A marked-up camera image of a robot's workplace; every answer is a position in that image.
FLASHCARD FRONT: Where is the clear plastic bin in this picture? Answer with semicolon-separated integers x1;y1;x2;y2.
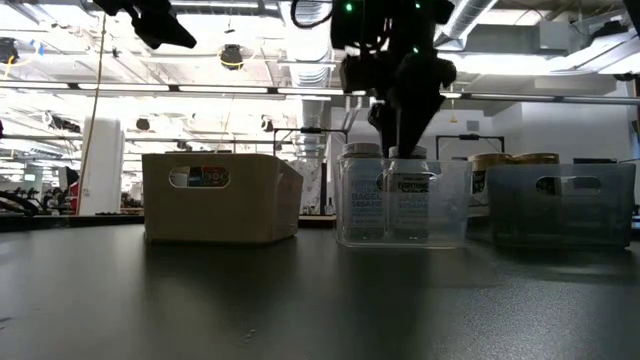
333;153;474;250

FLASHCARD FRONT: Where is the brown-lid spice jar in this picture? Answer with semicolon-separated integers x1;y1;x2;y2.
512;152;561;201
467;152;514;209

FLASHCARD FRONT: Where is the white plastic bin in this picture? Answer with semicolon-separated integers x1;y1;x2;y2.
141;152;305;245

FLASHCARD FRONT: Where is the dark smoky plastic bin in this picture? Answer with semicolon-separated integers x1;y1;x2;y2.
487;162;637;250

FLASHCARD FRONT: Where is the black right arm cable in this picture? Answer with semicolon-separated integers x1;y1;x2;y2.
289;0;334;30

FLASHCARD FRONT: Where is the yellow cable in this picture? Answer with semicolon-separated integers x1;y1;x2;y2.
75;0;109;217

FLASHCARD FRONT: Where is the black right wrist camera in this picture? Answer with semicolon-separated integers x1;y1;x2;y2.
339;52;387;95

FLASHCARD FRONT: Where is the long ceiling light bar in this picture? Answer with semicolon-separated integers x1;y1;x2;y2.
0;82;640;106

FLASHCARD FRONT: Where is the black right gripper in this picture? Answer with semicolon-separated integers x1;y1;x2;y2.
329;0;457;159

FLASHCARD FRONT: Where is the black ceiling lamp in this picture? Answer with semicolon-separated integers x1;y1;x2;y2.
219;43;245;71

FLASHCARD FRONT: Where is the white pillar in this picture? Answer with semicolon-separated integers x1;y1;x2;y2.
79;117;126;217

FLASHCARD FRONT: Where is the black aluminium table frame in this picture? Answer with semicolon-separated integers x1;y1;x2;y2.
0;213;337;234

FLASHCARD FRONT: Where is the smooth silver air duct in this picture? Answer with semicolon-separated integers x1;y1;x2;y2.
429;0;501;92

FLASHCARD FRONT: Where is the corrugated silver air duct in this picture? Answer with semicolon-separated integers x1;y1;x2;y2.
279;0;337;151

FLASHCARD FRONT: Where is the red-lid spice tin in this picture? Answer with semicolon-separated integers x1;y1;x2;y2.
199;167;230;188

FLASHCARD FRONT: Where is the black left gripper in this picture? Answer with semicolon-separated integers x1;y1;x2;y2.
92;0;198;50

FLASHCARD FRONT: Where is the white-lid spice jar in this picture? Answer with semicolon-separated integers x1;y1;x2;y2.
338;142;387;241
387;144;432;241

